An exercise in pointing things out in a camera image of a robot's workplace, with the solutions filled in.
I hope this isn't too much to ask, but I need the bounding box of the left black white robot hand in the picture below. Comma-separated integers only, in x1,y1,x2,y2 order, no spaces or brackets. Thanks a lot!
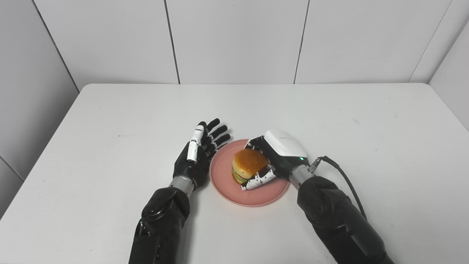
173,118,232,191

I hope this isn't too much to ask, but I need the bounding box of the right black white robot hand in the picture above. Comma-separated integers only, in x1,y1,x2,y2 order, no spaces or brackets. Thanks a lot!
240,129,309,191

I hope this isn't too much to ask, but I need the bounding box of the toy hamburger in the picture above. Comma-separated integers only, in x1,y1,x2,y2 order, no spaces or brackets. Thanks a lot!
231,148,269,185

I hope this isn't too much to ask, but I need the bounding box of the pink round plate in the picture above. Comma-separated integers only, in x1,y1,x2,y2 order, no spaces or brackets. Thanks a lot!
210,139,290,208

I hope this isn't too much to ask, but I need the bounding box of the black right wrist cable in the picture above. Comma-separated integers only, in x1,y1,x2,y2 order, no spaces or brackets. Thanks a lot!
309,155,368,220

